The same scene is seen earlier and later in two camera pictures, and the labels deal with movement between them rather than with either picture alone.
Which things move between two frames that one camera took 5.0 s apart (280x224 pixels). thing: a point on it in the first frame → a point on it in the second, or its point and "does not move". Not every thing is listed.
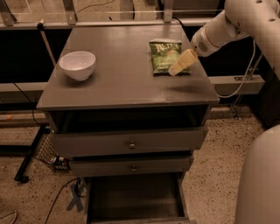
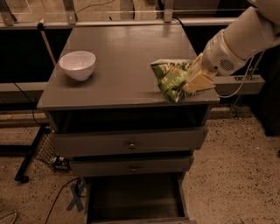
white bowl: [78, 65] does not move
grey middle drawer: [129, 166] does not move
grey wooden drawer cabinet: [128, 105] does not move
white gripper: [201, 44] → [219, 56]
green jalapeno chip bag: [164, 53] → [170, 74]
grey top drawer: [118, 143] does not move
